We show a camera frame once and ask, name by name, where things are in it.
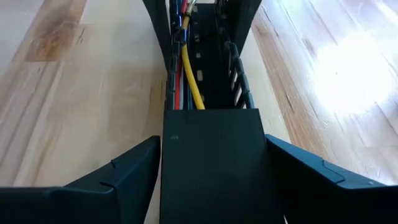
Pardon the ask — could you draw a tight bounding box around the red cable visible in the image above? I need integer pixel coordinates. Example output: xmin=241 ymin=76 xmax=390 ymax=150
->
xmin=174 ymin=0 xmax=189 ymax=110

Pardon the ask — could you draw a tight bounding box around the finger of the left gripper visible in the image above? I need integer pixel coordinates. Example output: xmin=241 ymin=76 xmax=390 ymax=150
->
xmin=226 ymin=0 xmax=262 ymax=52
xmin=142 ymin=0 xmax=172 ymax=65

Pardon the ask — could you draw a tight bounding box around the black slotted cable duct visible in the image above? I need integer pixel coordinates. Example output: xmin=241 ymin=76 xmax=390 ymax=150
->
xmin=164 ymin=0 xmax=257 ymax=110

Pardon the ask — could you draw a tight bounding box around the black duct cover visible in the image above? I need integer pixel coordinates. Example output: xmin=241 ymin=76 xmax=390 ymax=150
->
xmin=160 ymin=108 xmax=287 ymax=224

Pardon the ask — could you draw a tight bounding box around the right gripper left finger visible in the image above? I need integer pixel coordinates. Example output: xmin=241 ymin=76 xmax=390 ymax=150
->
xmin=0 ymin=136 xmax=162 ymax=224

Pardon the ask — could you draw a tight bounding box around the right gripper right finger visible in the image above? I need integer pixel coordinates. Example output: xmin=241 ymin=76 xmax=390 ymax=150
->
xmin=266 ymin=134 xmax=398 ymax=224

